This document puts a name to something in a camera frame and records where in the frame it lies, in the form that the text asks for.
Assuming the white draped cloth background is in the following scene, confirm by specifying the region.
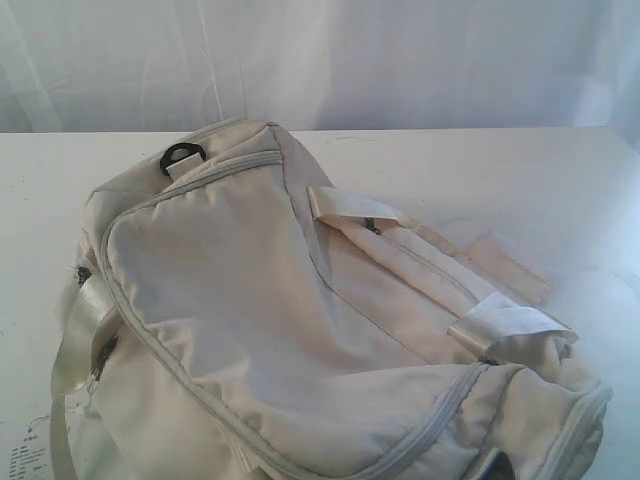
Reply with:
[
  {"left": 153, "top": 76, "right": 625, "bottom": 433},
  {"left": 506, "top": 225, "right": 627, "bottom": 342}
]
[{"left": 1, "top": 1, "right": 639, "bottom": 142}]

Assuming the cream fabric duffel bag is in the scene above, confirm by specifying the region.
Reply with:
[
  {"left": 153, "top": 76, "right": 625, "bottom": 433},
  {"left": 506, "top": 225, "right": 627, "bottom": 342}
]
[{"left": 50, "top": 120, "right": 611, "bottom": 479}]

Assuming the white paper label sheet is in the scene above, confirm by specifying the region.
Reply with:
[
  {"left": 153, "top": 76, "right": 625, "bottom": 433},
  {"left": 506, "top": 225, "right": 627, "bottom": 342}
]
[{"left": 9, "top": 417, "right": 54, "bottom": 480}]

